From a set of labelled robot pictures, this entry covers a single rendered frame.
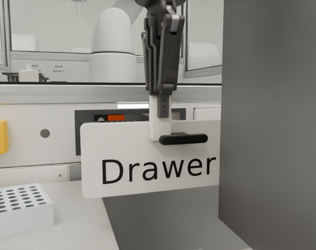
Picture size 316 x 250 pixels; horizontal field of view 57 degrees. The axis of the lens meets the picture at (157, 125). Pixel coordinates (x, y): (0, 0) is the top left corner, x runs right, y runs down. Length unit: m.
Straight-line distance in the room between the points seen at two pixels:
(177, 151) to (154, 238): 0.44
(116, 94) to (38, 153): 0.23
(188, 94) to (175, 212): 0.33
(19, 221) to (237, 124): 0.36
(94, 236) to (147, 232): 0.39
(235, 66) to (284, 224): 0.22
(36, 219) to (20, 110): 0.31
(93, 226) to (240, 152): 0.26
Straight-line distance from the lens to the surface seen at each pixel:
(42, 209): 0.51
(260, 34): 0.40
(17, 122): 0.74
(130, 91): 0.74
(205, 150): 0.48
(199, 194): 0.86
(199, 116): 0.79
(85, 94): 0.73
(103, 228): 0.49
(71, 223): 0.52
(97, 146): 0.43
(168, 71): 0.39
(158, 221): 0.85
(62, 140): 0.74
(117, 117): 1.11
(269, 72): 0.38
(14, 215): 0.50
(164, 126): 0.43
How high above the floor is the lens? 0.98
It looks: 7 degrees down
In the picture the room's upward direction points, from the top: straight up
